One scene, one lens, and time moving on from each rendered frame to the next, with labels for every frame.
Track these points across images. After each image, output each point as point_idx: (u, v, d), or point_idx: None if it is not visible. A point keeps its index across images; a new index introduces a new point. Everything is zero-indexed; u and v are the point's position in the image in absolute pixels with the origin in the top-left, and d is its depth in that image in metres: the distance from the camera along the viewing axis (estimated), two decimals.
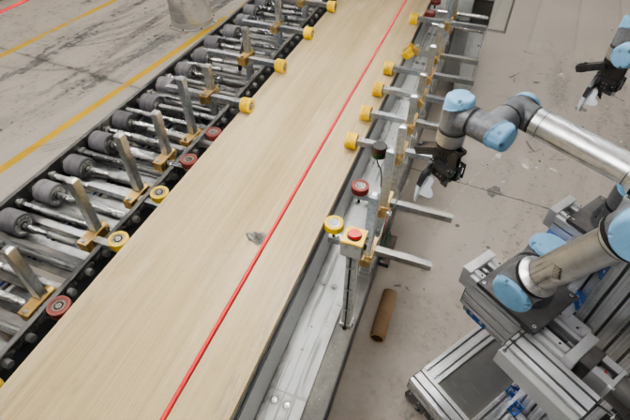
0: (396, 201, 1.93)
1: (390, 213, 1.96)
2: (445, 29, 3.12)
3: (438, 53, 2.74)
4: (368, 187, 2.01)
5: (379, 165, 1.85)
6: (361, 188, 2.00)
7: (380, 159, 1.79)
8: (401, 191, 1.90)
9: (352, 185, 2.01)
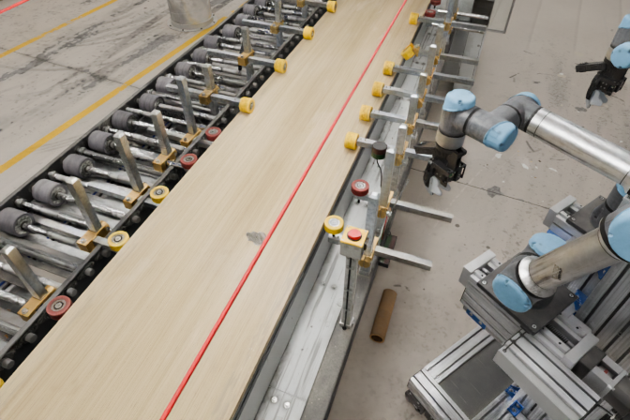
0: (396, 201, 1.93)
1: (390, 213, 1.96)
2: (445, 29, 3.12)
3: (438, 53, 2.74)
4: (368, 187, 2.01)
5: (379, 165, 1.85)
6: (361, 188, 2.00)
7: (380, 159, 1.79)
8: (401, 191, 1.90)
9: (352, 185, 2.01)
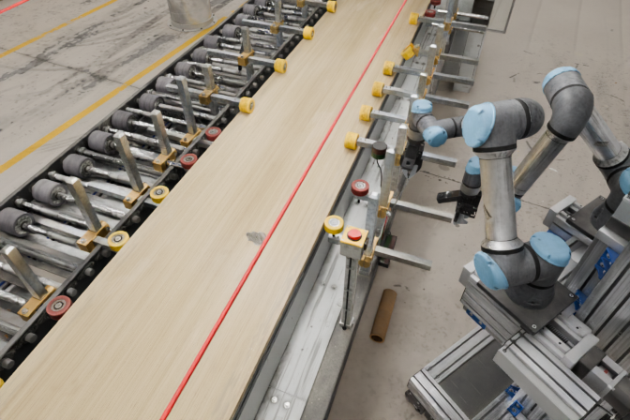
0: (396, 201, 1.93)
1: (390, 213, 1.96)
2: (445, 29, 3.12)
3: (438, 53, 2.74)
4: (368, 187, 2.01)
5: (379, 165, 1.85)
6: (361, 188, 2.00)
7: (380, 159, 1.79)
8: (401, 191, 1.90)
9: (352, 185, 2.01)
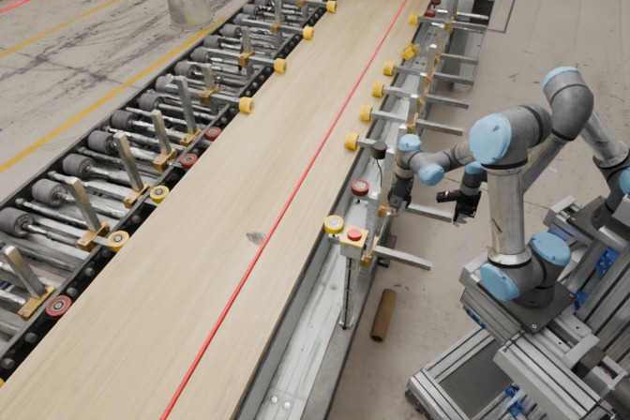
0: (391, 216, 1.89)
1: (389, 216, 1.96)
2: (445, 29, 3.12)
3: (438, 53, 2.74)
4: (368, 187, 2.01)
5: (379, 165, 1.85)
6: (361, 188, 2.00)
7: (380, 159, 1.79)
8: (394, 217, 1.84)
9: (352, 185, 2.01)
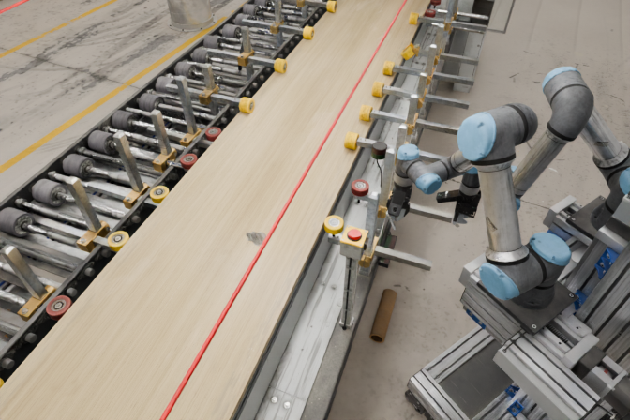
0: (390, 220, 1.90)
1: (389, 217, 1.96)
2: (445, 29, 3.12)
3: (438, 53, 2.74)
4: (368, 187, 2.01)
5: (379, 165, 1.85)
6: (361, 188, 2.00)
7: (380, 159, 1.79)
8: (392, 225, 1.85)
9: (352, 185, 2.01)
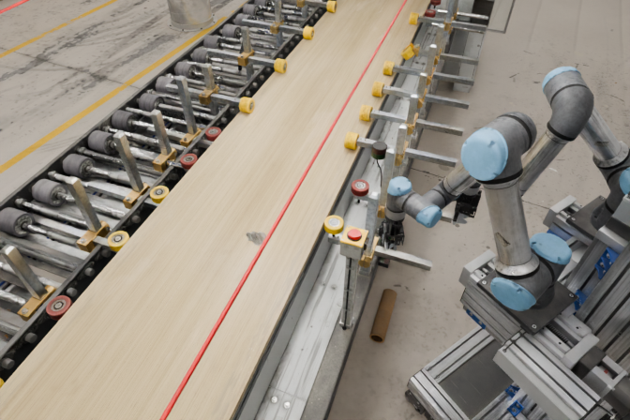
0: None
1: None
2: (445, 29, 3.12)
3: (438, 53, 2.74)
4: (368, 187, 2.01)
5: (379, 165, 1.85)
6: (361, 188, 2.00)
7: (380, 159, 1.79)
8: None
9: (352, 185, 2.01)
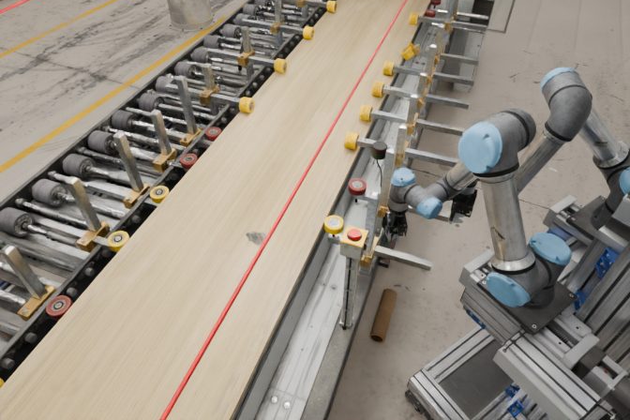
0: None
1: None
2: (445, 29, 3.12)
3: (438, 53, 2.74)
4: (366, 186, 2.01)
5: (379, 165, 1.85)
6: (358, 187, 2.00)
7: (380, 159, 1.79)
8: None
9: (350, 184, 2.02)
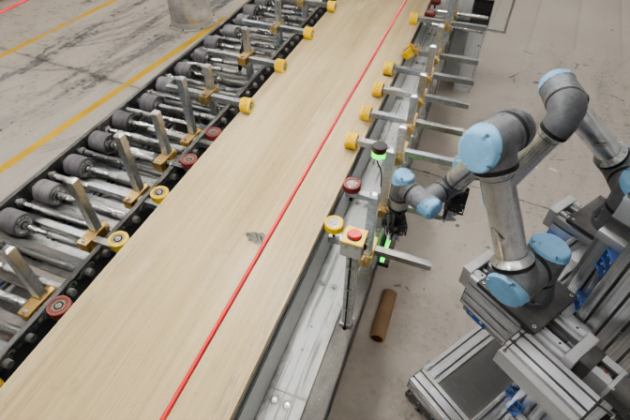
0: None
1: None
2: (445, 29, 3.12)
3: (438, 53, 2.74)
4: (360, 185, 2.02)
5: (379, 165, 1.85)
6: (352, 187, 2.01)
7: (380, 159, 1.79)
8: None
9: (344, 183, 2.02)
